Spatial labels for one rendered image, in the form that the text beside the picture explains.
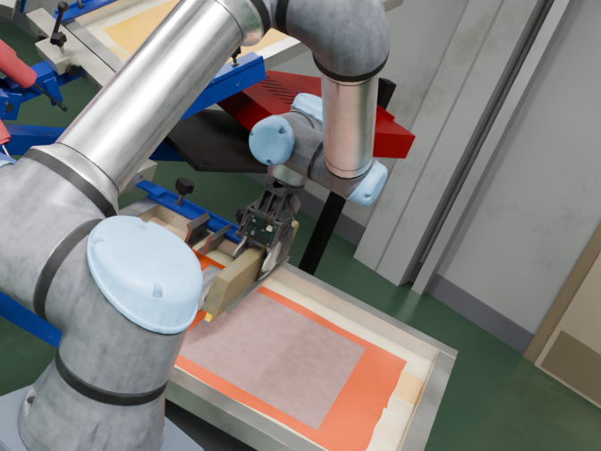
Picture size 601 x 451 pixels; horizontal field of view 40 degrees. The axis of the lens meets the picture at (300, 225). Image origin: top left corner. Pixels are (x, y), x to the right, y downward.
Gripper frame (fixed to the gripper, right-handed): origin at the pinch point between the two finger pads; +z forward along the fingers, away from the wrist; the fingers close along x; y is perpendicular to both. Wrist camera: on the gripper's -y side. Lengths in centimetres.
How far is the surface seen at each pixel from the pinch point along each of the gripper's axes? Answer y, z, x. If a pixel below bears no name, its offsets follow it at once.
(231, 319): -2.1, 13.5, -0.7
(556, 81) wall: -276, -20, 41
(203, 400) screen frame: 29.0, 10.6, 7.2
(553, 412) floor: -220, 108, 107
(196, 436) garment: 21.9, 23.3, 6.8
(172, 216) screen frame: -25.6, 11.4, -27.9
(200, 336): 8.3, 13.6, -2.5
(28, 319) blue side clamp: 30.1, 12.8, -25.9
